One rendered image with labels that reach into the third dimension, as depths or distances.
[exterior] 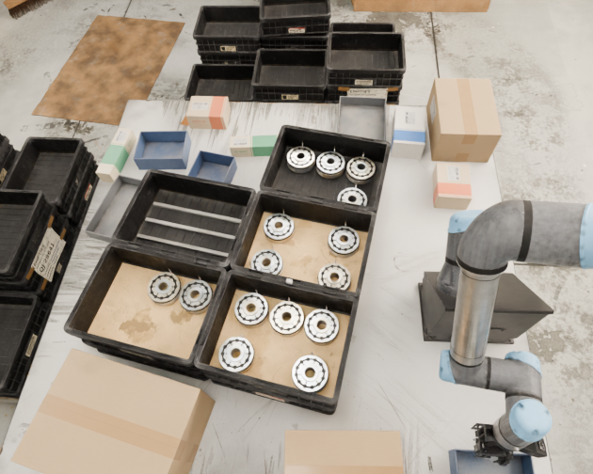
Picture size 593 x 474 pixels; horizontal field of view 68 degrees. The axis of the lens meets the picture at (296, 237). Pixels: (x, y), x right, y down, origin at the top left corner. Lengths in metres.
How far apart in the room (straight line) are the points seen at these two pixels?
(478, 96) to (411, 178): 0.41
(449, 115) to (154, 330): 1.31
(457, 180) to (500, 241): 0.90
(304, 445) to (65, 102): 2.90
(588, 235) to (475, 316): 0.27
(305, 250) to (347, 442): 0.59
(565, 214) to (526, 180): 2.02
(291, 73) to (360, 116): 0.81
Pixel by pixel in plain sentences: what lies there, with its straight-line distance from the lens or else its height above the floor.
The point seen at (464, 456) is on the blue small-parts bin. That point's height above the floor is 0.72.
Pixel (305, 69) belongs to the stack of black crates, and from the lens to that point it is 2.73.
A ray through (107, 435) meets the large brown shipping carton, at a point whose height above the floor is 0.90.
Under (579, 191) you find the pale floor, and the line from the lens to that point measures 2.99.
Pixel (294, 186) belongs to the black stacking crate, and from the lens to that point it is 1.60.
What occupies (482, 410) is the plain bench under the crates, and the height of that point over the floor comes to 0.70.
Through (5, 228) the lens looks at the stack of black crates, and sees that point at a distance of 2.35.
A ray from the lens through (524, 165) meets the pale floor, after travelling 2.97.
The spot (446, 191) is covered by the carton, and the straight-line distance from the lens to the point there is 1.71.
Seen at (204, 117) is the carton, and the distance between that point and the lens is 1.96.
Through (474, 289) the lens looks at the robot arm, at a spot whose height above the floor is 1.29.
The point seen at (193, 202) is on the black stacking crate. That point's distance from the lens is 1.62.
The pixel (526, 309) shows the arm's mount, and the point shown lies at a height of 0.99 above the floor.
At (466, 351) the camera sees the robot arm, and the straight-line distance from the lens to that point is 1.07.
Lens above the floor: 2.12
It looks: 60 degrees down
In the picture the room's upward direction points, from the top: 5 degrees counter-clockwise
